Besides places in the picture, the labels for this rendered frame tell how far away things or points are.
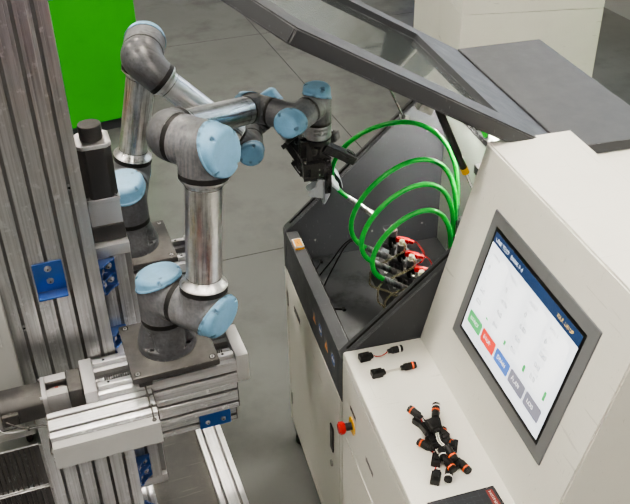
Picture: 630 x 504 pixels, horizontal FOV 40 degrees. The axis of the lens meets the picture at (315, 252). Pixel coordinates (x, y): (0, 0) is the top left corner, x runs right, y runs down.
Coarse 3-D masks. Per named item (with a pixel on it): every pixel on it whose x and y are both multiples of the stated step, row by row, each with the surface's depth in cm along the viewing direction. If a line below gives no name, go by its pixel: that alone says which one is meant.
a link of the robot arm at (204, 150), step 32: (192, 128) 188; (224, 128) 188; (192, 160) 188; (224, 160) 189; (192, 192) 193; (192, 224) 197; (192, 256) 201; (192, 288) 204; (224, 288) 206; (192, 320) 206; (224, 320) 209
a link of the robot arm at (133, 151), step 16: (128, 32) 241; (144, 32) 238; (160, 32) 245; (128, 80) 248; (128, 96) 250; (144, 96) 250; (128, 112) 252; (144, 112) 253; (128, 128) 255; (144, 128) 256; (128, 144) 257; (144, 144) 259; (128, 160) 259; (144, 160) 261; (144, 176) 262
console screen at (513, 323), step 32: (480, 256) 207; (512, 256) 194; (480, 288) 206; (512, 288) 193; (544, 288) 181; (480, 320) 205; (512, 320) 192; (544, 320) 181; (576, 320) 171; (480, 352) 205; (512, 352) 192; (544, 352) 180; (576, 352) 170; (512, 384) 191; (544, 384) 180; (576, 384) 170; (512, 416) 191; (544, 416) 179; (544, 448) 179
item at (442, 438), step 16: (416, 416) 207; (432, 416) 207; (432, 432) 202; (448, 432) 203; (432, 448) 200; (448, 448) 197; (432, 464) 197; (448, 464) 194; (464, 464) 196; (432, 480) 193; (448, 480) 193
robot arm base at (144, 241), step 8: (144, 224) 258; (152, 224) 264; (128, 232) 256; (136, 232) 257; (144, 232) 259; (152, 232) 262; (136, 240) 258; (144, 240) 259; (152, 240) 263; (136, 248) 258; (144, 248) 259; (152, 248) 262; (136, 256) 259
